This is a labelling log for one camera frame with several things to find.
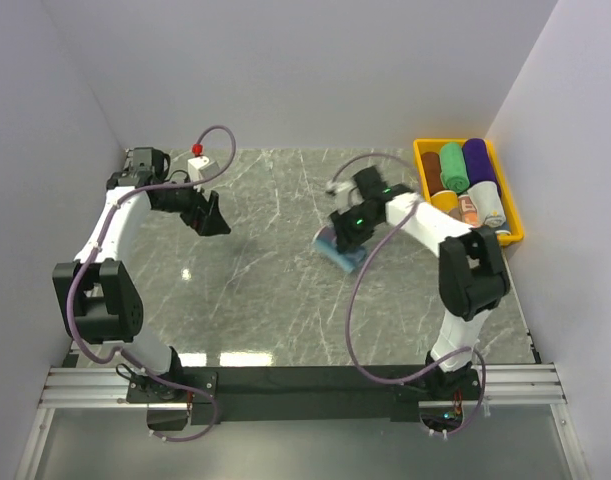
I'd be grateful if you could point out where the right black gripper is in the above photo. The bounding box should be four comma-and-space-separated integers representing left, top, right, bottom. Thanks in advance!
330, 202, 383, 254

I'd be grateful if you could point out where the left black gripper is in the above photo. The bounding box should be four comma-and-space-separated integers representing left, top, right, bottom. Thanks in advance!
155, 171, 231, 236

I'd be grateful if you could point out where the blue towel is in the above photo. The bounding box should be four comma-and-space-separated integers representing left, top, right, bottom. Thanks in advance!
312, 226, 368, 273

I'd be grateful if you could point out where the white towel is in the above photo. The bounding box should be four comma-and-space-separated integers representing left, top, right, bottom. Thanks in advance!
468, 181, 507, 228

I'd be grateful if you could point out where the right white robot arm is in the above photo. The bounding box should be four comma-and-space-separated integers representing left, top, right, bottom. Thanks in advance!
326, 167, 511, 399

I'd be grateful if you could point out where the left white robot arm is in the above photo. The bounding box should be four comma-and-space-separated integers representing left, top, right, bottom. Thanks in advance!
52, 144, 231, 402

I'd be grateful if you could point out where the brown rolled towel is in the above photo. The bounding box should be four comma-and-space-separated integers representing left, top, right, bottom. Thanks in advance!
421, 152, 444, 196

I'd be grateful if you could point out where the green rolled towel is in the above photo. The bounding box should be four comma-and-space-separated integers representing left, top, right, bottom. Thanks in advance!
439, 142, 470, 194

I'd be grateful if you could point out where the orange lettered rolled towel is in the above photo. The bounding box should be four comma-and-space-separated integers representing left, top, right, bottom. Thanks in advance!
458, 194, 484, 228

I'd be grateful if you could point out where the purple rolled towel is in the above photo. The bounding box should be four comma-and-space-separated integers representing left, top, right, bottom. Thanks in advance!
461, 138, 500, 188

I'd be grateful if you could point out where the yellow plastic bin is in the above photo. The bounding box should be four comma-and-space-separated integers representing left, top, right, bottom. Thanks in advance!
413, 138, 524, 247

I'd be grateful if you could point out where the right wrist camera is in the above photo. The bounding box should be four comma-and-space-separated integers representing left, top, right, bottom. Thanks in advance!
326, 180, 362, 214

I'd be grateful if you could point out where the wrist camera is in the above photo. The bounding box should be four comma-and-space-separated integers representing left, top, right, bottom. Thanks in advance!
326, 180, 362, 214
187, 143, 220, 191

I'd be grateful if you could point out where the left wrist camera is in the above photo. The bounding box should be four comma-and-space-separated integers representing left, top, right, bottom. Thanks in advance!
187, 143, 220, 191

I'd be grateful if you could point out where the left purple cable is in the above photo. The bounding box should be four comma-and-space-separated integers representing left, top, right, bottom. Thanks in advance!
67, 124, 236, 443

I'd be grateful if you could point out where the purple cable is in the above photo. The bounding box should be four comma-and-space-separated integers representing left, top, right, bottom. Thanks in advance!
330, 152, 486, 439
67, 124, 236, 443

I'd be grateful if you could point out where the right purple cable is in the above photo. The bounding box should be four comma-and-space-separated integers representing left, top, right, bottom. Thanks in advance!
330, 152, 486, 439

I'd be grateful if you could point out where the aluminium rail frame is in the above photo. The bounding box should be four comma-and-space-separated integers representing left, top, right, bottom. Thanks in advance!
14, 147, 591, 480

